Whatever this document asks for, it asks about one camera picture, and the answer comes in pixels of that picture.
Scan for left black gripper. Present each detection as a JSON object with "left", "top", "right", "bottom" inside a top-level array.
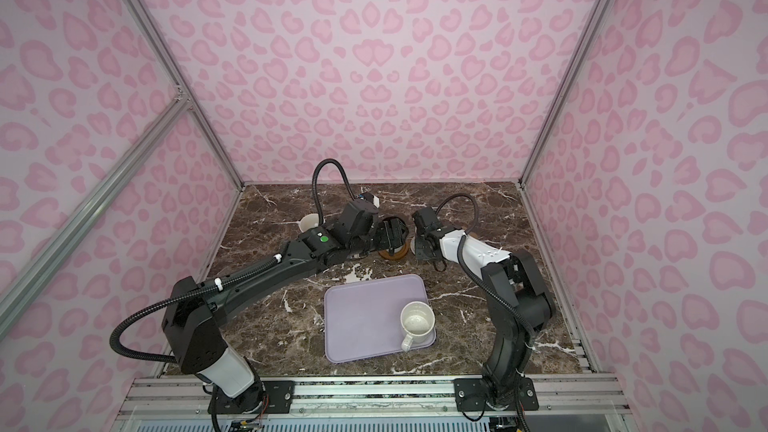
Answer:
[{"left": 349, "top": 216, "right": 412, "bottom": 258}]

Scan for black mug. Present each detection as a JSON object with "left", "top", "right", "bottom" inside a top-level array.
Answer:
[{"left": 381, "top": 216, "right": 409, "bottom": 255}]

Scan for brown round wooden coaster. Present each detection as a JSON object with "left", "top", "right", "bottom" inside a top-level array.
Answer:
[{"left": 378, "top": 243, "right": 410, "bottom": 261}]

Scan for light blue mug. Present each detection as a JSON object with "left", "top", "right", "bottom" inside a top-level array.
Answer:
[{"left": 298, "top": 213, "right": 319, "bottom": 233}]

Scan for white cream mug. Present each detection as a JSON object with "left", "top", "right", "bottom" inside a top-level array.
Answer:
[{"left": 400, "top": 301, "right": 435, "bottom": 352}]

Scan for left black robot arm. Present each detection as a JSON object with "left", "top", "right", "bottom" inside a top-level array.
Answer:
[{"left": 161, "top": 198, "right": 409, "bottom": 397}]

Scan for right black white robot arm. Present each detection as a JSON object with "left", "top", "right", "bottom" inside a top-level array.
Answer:
[{"left": 412, "top": 207, "right": 555, "bottom": 412}]

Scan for lavender rectangular tray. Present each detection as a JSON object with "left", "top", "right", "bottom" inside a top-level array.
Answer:
[{"left": 324, "top": 274, "right": 428, "bottom": 364}]

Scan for left diagonal aluminium beam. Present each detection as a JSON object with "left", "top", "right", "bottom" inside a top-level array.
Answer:
[{"left": 1, "top": 93, "right": 189, "bottom": 337}]

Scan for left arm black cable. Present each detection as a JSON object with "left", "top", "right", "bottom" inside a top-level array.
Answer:
[{"left": 311, "top": 158, "right": 359, "bottom": 226}]

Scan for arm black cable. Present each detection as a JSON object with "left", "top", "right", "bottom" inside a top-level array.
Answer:
[
  {"left": 311, "top": 158, "right": 359, "bottom": 226},
  {"left": 434, "top": 193, "right": 535, "bottom": 337}
]

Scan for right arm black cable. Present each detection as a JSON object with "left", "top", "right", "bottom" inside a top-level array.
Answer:
[{"left": 434, "top": 193, "right": 535, "bottom": 337}]

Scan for left rear aluminium post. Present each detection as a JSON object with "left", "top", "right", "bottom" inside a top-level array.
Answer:
[{"left": 122, "top": 0, "right": 245, "bottom": 192}]

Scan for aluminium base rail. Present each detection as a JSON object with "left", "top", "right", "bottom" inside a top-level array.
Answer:
[{"left": 111, "top": 373, "right": 638, "bottom": 431}]

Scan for aluminium corner frame post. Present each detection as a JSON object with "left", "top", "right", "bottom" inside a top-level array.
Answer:
[{"left": 518, "top": 0, "right": 616, "bottom": 188}]

